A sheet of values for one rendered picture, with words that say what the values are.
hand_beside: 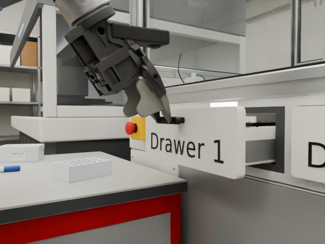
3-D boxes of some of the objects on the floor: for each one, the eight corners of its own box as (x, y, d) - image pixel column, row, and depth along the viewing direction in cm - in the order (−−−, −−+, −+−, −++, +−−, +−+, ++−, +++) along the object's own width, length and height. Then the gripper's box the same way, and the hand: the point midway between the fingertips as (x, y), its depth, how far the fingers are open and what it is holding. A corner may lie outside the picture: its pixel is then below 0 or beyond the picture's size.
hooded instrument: (40, 336, 117) (36, -103, 112) (11, 208, 275) (9, 24, 270) (244, 258, 179) (246, -25, 175) (125, 191, 338) (125, 41, 333)
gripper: (57, 40, 47) (125, 140, 54) (74, 21, 38) (154, 146, 45) (98, 18, 51) (157, 114, 58) (123, -5, 41) (190, 114, 48)
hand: (163, 113), depth 52 cm, fingers closed on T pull, 3 cm apart
